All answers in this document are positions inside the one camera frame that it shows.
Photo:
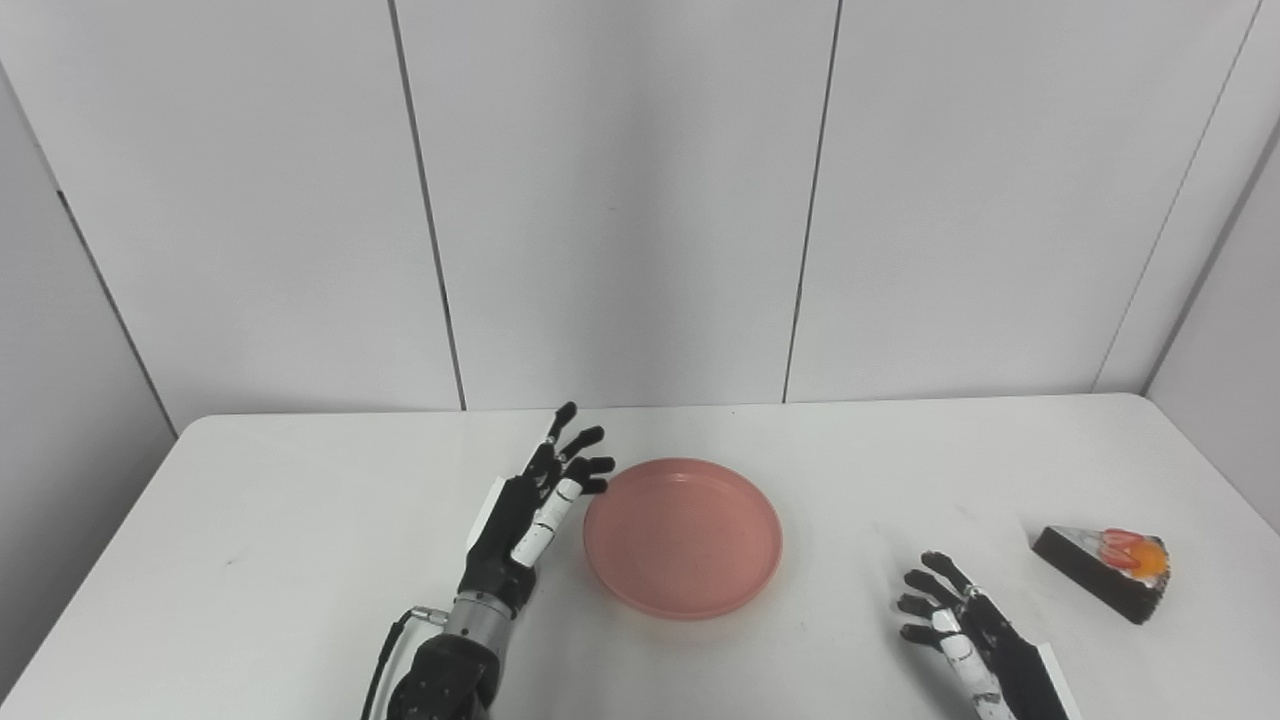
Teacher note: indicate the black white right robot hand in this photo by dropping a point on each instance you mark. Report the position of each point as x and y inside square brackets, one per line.
[985, 650]

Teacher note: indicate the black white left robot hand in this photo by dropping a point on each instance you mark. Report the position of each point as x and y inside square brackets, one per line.
[515, 540]

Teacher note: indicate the chocolate cake slice with fruit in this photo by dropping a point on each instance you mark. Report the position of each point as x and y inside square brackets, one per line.
[1100, 565]

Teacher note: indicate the pink round plate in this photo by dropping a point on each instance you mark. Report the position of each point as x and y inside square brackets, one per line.
[683, 538]

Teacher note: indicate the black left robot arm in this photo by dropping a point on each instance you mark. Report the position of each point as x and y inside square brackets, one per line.
[450, 665]

